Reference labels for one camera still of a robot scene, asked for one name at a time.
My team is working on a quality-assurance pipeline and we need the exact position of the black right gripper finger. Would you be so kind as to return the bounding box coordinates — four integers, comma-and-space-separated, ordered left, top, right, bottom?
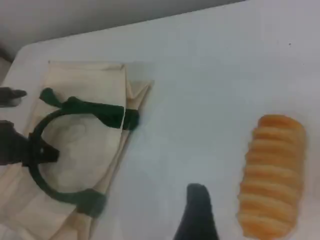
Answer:
173, 183, 221, 240

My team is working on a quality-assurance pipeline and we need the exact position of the golden ridged bread roll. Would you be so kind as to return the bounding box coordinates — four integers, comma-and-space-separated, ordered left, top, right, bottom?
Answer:
236, 114, 307, 238

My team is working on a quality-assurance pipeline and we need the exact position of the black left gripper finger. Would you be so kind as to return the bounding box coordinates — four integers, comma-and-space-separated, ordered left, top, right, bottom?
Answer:
0, 86, 28, 108
0, 119, 60, 168

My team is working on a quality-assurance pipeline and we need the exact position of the white bag with green handles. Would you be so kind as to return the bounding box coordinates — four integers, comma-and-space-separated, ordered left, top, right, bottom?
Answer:
0, 59, 155, 240

